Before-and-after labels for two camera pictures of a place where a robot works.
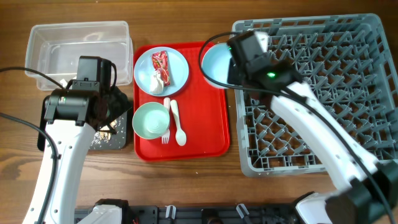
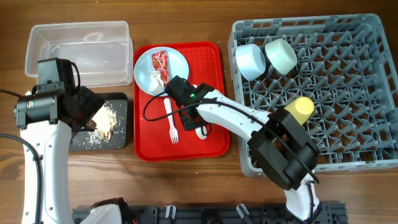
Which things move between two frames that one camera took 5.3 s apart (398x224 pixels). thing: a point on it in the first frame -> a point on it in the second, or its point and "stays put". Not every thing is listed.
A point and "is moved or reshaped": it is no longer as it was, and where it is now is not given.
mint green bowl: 150,121 -> 281,56
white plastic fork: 166,136 is moved or reshaped
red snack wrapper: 160,63 stays put
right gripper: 230,76 -> 188,124
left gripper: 119,103 -> 90,101
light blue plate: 178,70 stays put
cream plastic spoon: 180,136 -> 201,133
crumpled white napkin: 156,85 stays put
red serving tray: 202,112 stays put
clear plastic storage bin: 54,50 stays put
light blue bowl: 215,64 is moved or reshaped
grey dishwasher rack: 346,62 stays put
